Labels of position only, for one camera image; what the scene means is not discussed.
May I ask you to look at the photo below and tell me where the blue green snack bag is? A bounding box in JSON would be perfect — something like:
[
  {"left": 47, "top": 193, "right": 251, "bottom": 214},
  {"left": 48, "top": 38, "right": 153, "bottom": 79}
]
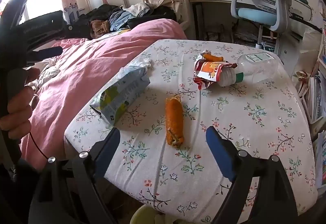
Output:
[{"left": 90, "top": 66, "right": 150, "bottom": 126}]

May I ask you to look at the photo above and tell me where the yellow green bin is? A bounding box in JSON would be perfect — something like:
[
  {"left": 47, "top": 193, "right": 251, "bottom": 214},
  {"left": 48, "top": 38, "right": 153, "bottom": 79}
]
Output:
[{"left": 127, "top": 205, "right": 166, "bottom": 224}]

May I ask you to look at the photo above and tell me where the brown garment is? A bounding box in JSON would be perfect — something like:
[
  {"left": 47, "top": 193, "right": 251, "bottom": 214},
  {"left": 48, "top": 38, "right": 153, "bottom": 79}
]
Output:
[{"left": 91, "top": 20, "right": 110, "bottom": 38}]

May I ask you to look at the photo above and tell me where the cream tote bag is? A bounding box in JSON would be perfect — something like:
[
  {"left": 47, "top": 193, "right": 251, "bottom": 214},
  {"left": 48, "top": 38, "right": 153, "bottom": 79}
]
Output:
[{"left": 292, "top": 70, "right": 311, "bottom": 95}]

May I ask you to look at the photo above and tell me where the black garment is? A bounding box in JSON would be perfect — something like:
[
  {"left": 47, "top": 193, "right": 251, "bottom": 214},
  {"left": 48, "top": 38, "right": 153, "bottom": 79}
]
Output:
[{"left": 127, "top": 7, "right": 180, "bottom": 29}]

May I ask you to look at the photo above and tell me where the white crumpled sheet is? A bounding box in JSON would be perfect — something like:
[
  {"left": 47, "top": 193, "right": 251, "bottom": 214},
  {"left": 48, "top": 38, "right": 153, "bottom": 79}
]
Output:
[{"left": 25, "top": 57, "right": 61, "bottom": 92}]

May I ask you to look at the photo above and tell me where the floral tablecloth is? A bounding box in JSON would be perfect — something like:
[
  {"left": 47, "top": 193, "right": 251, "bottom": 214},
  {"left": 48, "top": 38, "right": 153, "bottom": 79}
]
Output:
[{"left": 64, "top": 39, "right": 319, "bottom": 224}]

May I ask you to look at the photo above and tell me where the white plastic bag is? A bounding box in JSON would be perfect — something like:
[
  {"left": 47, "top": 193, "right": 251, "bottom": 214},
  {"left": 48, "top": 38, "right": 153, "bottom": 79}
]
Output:
[{"left": 301, "top": 28, "right": 322, "bottom": 72}]

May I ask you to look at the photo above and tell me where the yellow white book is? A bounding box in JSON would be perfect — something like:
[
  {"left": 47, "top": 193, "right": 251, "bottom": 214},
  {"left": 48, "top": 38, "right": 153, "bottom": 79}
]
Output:
[{"left": 97, "top": 29, "right": 131, "bottom": 41}]

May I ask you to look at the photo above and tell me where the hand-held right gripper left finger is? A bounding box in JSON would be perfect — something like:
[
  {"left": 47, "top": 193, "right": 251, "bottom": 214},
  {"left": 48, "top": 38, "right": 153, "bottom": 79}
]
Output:
[{"left": 31, "top": 127, "right": 121, "bottom": 224}]

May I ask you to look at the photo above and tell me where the white book rack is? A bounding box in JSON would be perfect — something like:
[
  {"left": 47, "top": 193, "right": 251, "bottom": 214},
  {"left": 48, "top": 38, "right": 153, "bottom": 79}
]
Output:
[{"left": 298, "top": 54, "right": 326, "bottom": 189}]

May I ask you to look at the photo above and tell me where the white drawer cabinet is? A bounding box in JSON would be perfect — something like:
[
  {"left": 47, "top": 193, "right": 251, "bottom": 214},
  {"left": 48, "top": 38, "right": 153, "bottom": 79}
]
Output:
[{"left": 277, "top": 33, "right": 306, "bottom": 62}]

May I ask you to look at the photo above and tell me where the clear plastic bottle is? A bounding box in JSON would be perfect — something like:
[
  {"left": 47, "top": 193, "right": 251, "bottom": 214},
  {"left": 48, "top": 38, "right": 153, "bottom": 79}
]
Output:
[{"left": 219, "top": 52, "right": 279, "bottom": 87}]

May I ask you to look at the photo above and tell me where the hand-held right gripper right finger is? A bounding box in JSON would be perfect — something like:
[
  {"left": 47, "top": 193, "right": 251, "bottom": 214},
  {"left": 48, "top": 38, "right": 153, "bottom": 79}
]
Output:
[{"left": 206, "top": 126, "right": 298, "bottom": 224}]

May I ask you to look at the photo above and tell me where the grey blue office chair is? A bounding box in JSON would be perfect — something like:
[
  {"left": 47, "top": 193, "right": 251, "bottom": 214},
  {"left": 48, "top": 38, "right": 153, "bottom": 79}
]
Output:
[{"left": 227, "top": 0, "right": 294, "bottom": 49}]

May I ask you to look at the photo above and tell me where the person's left hand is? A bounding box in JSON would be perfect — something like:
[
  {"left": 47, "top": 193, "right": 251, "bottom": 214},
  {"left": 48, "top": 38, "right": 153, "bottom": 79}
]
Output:
[{"left": 0, "top": 68, "right": 41, "bottom": 142}]

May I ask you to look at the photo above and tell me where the red white snack wrapper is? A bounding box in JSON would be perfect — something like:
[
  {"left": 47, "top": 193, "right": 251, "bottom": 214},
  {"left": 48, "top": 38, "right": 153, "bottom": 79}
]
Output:
[{"left": 193, "top": 51, "right": 237, "bottom": 90}]

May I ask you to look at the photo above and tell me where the red cable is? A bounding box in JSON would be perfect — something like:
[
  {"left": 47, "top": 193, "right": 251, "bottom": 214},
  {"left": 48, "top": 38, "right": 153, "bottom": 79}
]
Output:
[{"left": 29, "top": 132, "right": 49, "bottom": 160}]

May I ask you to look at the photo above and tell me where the pink blanket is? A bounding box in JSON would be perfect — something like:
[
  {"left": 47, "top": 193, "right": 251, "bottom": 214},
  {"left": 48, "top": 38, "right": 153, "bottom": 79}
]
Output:
[{"left": 20, "top": 19, "right": 187, "bottom": 171}]

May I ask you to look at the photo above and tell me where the blue denim garment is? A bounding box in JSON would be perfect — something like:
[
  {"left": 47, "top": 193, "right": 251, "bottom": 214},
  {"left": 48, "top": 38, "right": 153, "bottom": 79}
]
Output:
[{"left": 109, "top": 10, "right": 139, "bottom": 32}]

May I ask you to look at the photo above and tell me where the white garment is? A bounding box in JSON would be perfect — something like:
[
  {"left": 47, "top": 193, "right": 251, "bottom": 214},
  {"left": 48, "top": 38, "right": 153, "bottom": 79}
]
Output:
[{"left": 122, "top": 3, "right": 151, "bottom": 17}]

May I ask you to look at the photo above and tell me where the white tissue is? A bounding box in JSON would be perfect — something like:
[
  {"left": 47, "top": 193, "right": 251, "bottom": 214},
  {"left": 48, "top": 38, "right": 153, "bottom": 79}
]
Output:
[{"left": 127, "top": 57, "right": 152, "bottom": 72}]

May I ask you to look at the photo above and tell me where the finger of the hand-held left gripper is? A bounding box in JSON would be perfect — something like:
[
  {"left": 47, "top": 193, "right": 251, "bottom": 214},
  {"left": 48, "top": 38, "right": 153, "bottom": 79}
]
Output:
[
  {"left": 24, "top": 46, "right": 63, "bottom": 60},
  {"left": 60, "top": 22, "right": 88, "bottom": 36}
]

